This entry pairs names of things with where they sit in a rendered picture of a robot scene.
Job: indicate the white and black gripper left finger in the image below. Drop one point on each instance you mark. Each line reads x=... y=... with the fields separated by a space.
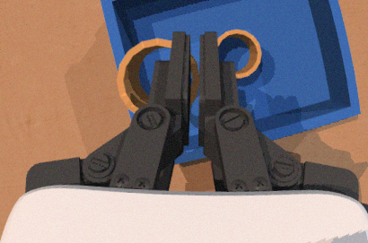
x=134 y=158

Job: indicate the blue tray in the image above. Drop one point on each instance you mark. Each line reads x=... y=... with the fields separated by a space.
x=305 y=79

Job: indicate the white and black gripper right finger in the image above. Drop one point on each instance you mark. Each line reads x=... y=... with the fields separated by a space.
x=249 y=160

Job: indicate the bronze bushing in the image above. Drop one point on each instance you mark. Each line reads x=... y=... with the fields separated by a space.
x=254 y=48
x=129 y=86

